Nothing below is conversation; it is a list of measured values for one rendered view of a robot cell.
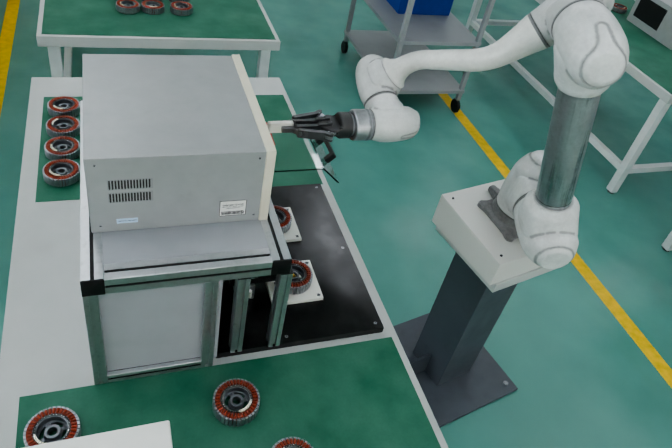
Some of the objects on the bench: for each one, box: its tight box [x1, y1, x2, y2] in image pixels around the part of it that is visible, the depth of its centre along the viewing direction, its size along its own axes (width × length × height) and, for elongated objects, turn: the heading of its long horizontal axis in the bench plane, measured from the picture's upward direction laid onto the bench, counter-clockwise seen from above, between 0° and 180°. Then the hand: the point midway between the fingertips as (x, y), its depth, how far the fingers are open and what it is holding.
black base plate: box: [216, 184, 384, 358], centre depth 183 cm, size 47×64×2 cm
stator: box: [273, 205, 292, 234], centre depth 189 cm, size 11×11×4 cm
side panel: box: [82, 281, 219, 385], centre depth 138 cm, size 28×3×32 cm, turn 96°
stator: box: [212, 378, 260, 427], centre depth 143 cm, size 11×11×4 cm
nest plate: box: [265, 260, 324, 305], centre depth 174 cm, size 15×15×1 cm
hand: (280, 126), depth 162 cm, fingers closed
